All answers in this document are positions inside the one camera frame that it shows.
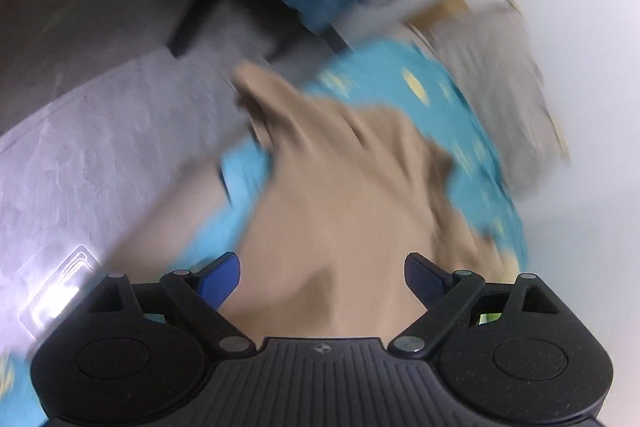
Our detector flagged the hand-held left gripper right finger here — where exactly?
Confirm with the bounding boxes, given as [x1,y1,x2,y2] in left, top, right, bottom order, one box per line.
[391,251,576,356]

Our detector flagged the tan garment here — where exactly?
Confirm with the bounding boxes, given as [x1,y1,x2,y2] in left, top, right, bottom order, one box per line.
[220,61,521,339]

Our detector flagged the clear plastic package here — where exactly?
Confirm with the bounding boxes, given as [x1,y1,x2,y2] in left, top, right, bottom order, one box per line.
[17,244,108,338]

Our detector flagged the turquoise cloth with yellow print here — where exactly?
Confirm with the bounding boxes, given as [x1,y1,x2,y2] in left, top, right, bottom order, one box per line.
[0,38,531,427]

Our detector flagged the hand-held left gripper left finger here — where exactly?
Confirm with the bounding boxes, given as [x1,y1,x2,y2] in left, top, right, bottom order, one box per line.
[87,252,257,357]

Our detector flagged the brown cardboard box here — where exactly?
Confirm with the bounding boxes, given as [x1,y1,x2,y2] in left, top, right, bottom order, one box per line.
[407,0,476,32]

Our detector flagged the grey garment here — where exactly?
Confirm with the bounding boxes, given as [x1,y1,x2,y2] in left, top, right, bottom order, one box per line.
[430,0,573,198]

